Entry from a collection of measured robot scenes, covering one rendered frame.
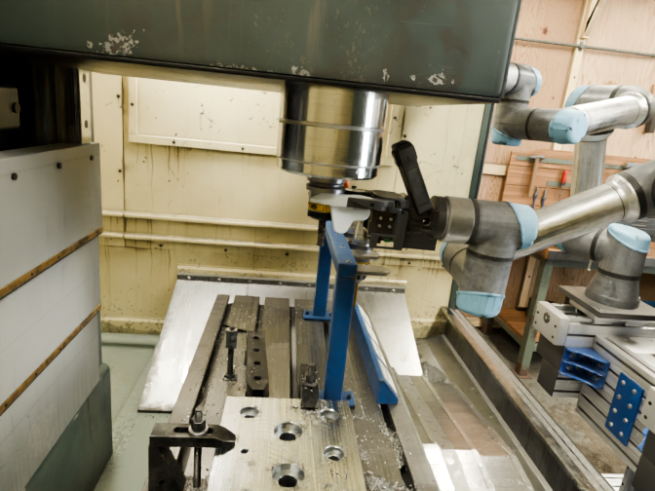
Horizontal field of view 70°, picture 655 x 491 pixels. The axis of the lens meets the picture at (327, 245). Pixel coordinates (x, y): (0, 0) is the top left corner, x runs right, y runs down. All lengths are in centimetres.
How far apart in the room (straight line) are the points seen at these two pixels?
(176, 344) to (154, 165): 64
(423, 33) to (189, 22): 27
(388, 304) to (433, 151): 60
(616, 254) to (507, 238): 88
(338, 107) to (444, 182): 123
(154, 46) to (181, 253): 130
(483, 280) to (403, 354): 95
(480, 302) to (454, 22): 43
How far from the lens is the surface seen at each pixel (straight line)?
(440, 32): 63
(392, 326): 178
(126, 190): 185
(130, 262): 191
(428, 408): 144
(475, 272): 80
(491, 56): 65
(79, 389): 108
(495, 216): 77
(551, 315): 162
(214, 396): 110
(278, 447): 82
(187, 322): 173
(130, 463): 139
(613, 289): 166
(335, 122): 64
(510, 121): 125
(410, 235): 75
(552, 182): 375
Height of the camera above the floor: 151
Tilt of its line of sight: 16 degrees down
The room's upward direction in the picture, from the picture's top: 6 degrees clockwise
